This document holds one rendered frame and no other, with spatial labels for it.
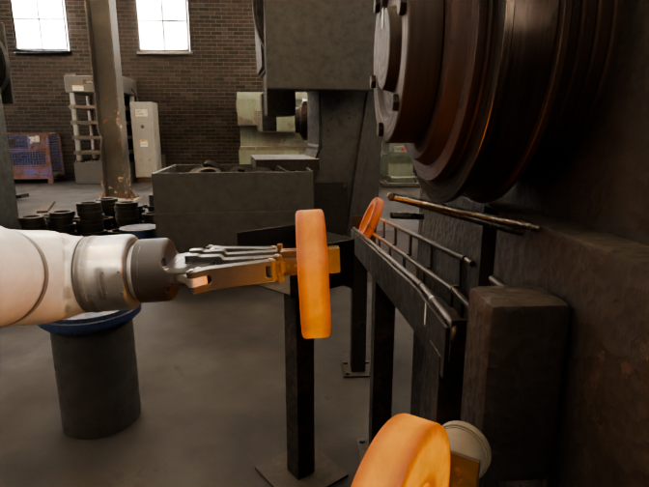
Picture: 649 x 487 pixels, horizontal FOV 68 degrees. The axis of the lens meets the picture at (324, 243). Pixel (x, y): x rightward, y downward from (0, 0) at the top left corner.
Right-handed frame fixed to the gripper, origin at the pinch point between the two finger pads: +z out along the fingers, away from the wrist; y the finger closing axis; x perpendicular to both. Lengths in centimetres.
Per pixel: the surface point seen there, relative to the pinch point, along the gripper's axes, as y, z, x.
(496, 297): 2.4, 21.9, -5.3
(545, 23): -0.1, 27.4, 25.3
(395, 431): 25.5, 5.2, -6.2
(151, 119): -938, -288, 48
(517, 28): -0.1, 24.3, 24.9
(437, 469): 23.6, 8.8, -11.2
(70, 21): -1021, -446, 248
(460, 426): 12.3, 14.4, -15.5
